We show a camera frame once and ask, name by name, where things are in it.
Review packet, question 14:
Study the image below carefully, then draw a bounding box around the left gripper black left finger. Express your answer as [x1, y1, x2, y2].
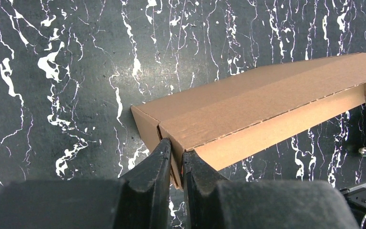
[0, 138, 172, 229]

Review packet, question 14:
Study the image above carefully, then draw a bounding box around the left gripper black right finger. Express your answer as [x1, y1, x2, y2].
[182, 151, 358, 229]

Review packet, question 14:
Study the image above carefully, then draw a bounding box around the brown cardboard box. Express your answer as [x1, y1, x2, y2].
[131, 52, 366, 189]

